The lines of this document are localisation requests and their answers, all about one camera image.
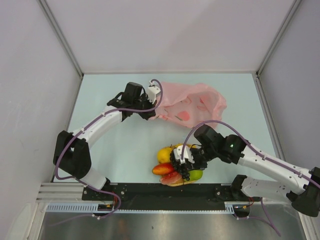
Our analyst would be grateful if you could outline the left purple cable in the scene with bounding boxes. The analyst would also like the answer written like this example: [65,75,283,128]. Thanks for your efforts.
[53,78,165,227]

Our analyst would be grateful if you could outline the red-orange fake mango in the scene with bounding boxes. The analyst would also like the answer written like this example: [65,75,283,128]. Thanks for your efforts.
[152,163,175,176]

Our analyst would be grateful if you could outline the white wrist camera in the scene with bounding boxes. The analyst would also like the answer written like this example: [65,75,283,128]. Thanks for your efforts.
[173,145,195,165]
[146,79,162,104]

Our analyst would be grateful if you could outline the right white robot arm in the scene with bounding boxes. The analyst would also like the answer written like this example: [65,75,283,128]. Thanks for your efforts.
[190,123,320,217]

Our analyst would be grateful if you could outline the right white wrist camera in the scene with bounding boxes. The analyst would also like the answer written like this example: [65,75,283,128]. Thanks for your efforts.
[173,145,195,165]

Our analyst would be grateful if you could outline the yellow fake pear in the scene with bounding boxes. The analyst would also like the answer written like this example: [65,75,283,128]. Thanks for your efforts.
[156,145,173,164]

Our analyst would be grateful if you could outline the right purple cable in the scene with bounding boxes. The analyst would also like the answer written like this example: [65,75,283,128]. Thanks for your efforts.
[181,120,320,237]

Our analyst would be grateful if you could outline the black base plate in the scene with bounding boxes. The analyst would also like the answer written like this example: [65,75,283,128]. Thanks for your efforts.
[81,182,261,211]

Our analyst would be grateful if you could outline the purple cable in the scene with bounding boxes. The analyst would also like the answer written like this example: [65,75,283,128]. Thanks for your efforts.
[181,120,320,237]
[53,78,165,227]

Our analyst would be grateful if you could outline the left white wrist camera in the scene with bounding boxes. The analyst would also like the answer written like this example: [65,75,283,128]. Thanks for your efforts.
[146,79,162,104]

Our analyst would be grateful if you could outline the fake green pear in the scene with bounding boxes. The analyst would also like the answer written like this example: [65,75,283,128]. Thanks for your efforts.
[188,169,203,182]

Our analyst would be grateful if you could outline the pink plastic bag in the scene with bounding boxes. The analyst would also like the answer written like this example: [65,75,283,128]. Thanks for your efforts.
[152,82,227,128]

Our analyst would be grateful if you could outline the yellow fake mango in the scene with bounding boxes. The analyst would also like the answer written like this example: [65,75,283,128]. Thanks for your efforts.
[172,143,183,149]

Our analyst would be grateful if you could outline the fake watermelon slice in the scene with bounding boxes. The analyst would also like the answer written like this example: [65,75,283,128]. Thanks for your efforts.
[160,171,182,185]

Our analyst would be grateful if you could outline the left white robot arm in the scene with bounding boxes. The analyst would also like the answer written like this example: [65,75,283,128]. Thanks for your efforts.
[53,79,163,200]

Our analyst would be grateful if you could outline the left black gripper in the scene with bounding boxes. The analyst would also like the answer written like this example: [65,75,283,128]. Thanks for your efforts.
[132,93,157,121]

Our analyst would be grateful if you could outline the woven bamboo tray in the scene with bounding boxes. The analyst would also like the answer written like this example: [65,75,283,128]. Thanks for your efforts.
[158,142,203,188]

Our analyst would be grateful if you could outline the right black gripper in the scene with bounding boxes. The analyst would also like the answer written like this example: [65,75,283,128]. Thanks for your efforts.
[185,144,217,172]

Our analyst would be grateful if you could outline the fake black grapes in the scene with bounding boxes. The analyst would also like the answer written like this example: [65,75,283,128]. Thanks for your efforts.
[170,151,192,181]

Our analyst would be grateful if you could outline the blue-white cable duct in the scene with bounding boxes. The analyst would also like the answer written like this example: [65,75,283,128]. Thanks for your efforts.
[46,203,235,214]

